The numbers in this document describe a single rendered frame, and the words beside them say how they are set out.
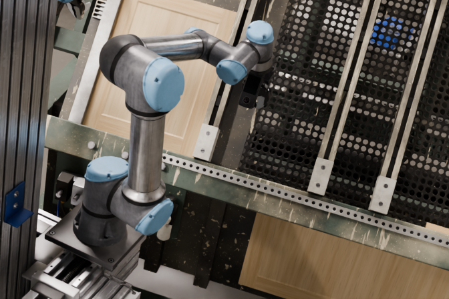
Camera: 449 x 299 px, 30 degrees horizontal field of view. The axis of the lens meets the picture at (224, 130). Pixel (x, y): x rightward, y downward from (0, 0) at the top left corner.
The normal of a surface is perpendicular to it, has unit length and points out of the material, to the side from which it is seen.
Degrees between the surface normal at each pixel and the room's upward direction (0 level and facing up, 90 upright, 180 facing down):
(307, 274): 90
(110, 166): 7
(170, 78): 83
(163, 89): 82
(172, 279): 0
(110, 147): 54
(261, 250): 90
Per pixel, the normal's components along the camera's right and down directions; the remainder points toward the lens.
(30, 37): 0.89, 0.36
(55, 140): -0.08, -0.11
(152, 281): 0.18, -0.83
